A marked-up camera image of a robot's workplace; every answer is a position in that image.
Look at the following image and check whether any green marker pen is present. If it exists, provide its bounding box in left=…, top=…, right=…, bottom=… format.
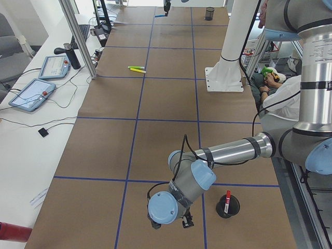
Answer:
left=127, top=66, right=145, bottom=70

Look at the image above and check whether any far blue teach pendant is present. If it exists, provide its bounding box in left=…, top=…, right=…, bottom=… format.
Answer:
left=38, top=54, right=71, bottom=80

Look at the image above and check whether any green grabber tool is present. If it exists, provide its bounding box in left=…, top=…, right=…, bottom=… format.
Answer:
left=261, top=66, right=273, bottom=78

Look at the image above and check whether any seated person white shirt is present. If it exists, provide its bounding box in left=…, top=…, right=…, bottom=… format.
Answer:
left=251, top=67, right=301, bottom=121

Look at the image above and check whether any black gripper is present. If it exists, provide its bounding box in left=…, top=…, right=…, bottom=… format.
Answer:
left=182, top=211, right=194, bottom=228
left=163, top=0, right=171, bottom=16

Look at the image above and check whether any blue teach pendant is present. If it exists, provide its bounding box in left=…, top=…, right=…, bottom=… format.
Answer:
left=38, top=54, right=71, bottom=80
left=8, top=78, right=56, bottom=112

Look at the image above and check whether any red white marker pen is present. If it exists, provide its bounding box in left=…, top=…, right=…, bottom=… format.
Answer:
left=224, top=190, right=231, bottom=214

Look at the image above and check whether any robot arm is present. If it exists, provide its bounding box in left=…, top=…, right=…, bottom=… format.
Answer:
left=147, top=1, right=331, bottom=229

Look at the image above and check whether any black mesh pen cup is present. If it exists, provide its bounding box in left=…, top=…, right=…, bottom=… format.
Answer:
left=205, top=7, right=215, bottom=21

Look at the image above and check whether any small black device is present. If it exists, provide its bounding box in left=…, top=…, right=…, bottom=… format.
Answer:
left=38, top=128, right=49, bottom=137

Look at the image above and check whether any aluminium frame post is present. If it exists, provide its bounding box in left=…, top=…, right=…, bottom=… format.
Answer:
left=59, top=0, right=96, bottom=79

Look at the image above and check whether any yellow marker pen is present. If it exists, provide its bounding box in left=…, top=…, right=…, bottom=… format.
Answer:
left=130, top=68, right=146, bottom=74

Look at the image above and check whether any red cylinder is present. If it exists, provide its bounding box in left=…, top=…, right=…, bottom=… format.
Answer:
left=0, top=222, right=32, bottom=242

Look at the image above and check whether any near blue teach pendant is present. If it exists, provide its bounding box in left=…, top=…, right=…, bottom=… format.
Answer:
left=8, top=78, right=56, bottom=112

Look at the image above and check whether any black water bottle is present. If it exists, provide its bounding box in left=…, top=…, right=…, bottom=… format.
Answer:
left=63, top=43, right=81, bottom=70

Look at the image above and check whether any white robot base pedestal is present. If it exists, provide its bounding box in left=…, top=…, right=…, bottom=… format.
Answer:
left=205, top=0, right=260, bottom=92

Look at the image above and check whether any black keyboard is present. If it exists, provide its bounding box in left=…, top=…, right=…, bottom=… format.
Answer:
left=69, top=24, right=90, bottom=50

